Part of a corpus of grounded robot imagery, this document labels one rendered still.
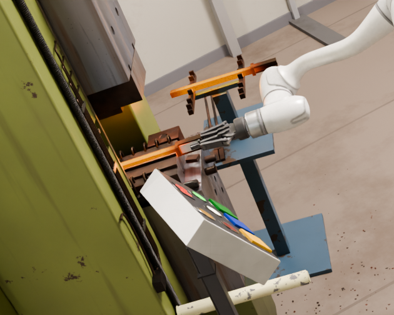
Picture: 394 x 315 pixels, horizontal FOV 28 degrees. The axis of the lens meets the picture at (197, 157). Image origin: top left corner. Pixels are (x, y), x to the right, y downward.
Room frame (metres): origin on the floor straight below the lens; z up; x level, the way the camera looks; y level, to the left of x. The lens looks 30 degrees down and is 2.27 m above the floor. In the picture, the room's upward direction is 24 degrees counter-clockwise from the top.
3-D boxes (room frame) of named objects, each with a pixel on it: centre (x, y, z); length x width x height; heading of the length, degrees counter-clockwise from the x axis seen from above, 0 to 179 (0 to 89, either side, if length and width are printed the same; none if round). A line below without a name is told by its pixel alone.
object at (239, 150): (2.83, -0.19, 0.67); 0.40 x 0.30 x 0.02; 166
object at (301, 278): (1.95, 0.04, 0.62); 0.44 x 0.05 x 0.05; 78
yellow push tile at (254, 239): (1.67, -0.05, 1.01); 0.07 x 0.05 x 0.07; 13
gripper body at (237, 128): (2.29, -0.15, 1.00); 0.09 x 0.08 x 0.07; 78
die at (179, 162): (2.35, 0.26, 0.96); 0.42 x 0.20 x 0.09; 78
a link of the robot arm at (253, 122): (2.27, -0.22, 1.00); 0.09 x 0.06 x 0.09; 168
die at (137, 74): (2.35, 0.26, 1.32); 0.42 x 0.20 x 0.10; 78
